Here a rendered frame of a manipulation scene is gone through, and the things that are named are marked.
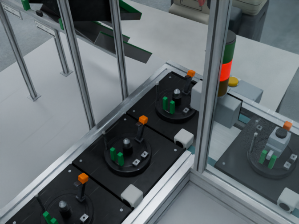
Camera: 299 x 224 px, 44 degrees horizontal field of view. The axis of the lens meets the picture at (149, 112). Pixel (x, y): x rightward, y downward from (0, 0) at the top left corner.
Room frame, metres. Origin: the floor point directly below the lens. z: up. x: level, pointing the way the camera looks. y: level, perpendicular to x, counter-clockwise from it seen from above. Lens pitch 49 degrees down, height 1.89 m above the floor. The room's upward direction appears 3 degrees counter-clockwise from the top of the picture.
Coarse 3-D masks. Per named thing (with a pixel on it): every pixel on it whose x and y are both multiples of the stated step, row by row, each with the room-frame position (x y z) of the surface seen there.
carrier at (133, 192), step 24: (120, 120) 0.77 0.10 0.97; (96, 144) 0.68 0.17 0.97; (120, 144) 0.66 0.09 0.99; (144, 144) 0.66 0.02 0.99; (168, 144) 0.67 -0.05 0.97; (96, 168) 0.59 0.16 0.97; (120, 168) 0.58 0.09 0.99; (144, 168) 0.58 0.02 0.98; (168, 168) 0.59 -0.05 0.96; (120, 192) 0.51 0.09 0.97; (144, 192) 0.51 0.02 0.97
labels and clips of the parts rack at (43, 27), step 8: (24, 0) 0.90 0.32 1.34; (8, 8) 0.95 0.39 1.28; (24, 8) 0.90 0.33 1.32; (16, 16) 0.93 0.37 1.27; (40, 16) 0.86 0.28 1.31; (40, 24) 0.86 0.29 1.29; (48, 32) 0.84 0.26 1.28; (56, 32) 0.82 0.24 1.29; (88, 40) 1.01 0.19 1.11; (104, 48) 0.96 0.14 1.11
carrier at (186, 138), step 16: (160, 80) 0.95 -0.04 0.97; (176, 80) 0.94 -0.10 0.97; (144, 96) 0.87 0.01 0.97; (160, 96) 0.85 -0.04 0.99; (176, 96) 0.81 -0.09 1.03; (128, 112) 0.80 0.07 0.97; (144, 112) 0.80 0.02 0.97; (160, 112) 0.78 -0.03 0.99; (176, 112) 0.78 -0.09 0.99; (192, 112) 0.77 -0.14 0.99; (160, 128) 0.73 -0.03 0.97; (176, 128) 0.73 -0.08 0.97; (192, 128) 0.72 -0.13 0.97
